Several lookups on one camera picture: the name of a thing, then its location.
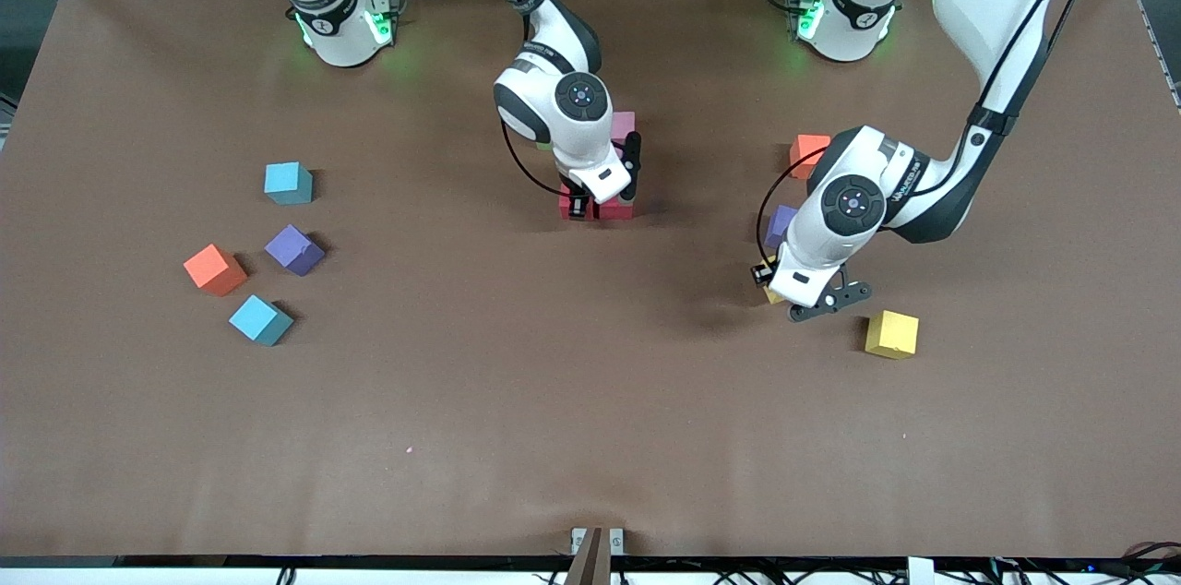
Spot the purple foam cube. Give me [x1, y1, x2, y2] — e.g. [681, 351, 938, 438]
[764, 205, 799, 251]
[264, 223, 327, 278]

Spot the orange foam cube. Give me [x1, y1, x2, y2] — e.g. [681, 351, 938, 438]
[183, 243, 248, 298]
[790, 134, 833, 181]

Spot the cyan foam cube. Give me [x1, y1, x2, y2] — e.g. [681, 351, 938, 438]
[264, 161, 315, 206]
[228, 293, 295, 347]

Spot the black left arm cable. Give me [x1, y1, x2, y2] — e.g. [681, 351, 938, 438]
[749, 147, 829, 283]

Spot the metal bracket plate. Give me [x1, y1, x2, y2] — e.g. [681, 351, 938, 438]
[570, 527, 625, 556]

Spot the grey camera pole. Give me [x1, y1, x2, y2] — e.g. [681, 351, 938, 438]
[563, 527, 614, 585]

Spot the white table frame rail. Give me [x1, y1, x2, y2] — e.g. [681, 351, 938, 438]
[0, 555, 1181, 585]

